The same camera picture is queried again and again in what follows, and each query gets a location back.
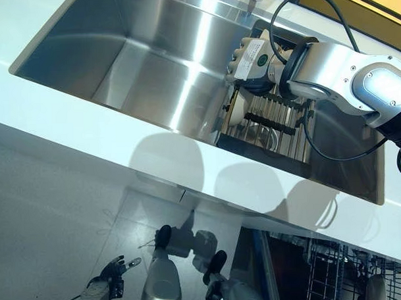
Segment black robot left foot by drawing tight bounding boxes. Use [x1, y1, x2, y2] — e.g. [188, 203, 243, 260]
[154, 224, 174, 253]

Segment yellow backlit panel dark frame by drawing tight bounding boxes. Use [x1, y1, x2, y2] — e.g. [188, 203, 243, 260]
[271, 0, 401, 60]

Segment black robot right foot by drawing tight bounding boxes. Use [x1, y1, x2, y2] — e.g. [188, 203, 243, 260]
[203, 250, 228, 282]

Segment open dishwasher with wire rack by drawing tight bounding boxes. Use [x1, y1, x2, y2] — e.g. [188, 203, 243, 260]
[265, 226, 401, 300]

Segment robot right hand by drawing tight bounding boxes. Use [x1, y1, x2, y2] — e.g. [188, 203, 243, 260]
[222, 27, 288, 97]

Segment black robot foot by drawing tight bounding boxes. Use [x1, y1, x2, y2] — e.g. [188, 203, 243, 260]
[203, 250, 228, 282]
[154, 224, 174, 253]

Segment white round ceramic plate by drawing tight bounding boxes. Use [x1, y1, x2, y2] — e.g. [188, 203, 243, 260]
[225, 84, 252, 128]
[365, 273, 393, 300]

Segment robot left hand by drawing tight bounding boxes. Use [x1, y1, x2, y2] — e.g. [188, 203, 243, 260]
[84, 253, 143, 300]

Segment stainless steel kitchen sink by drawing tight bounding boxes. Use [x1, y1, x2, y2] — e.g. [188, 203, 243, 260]
[6, 0, 388, 218]

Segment white glossy cabinet door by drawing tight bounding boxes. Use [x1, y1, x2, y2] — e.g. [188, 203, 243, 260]
[184, 187, 267, 257]
[0, 112, 191, 243]

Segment silver robot right leg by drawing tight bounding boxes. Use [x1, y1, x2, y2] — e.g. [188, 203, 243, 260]
[203, 272, 259, 300]

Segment dishwasher door with control panel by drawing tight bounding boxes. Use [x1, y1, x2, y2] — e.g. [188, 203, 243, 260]
[236, 224, 282, 300]

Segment black dish drying rack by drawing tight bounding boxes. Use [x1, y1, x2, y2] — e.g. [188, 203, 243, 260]
[212, 17, 324, 175]

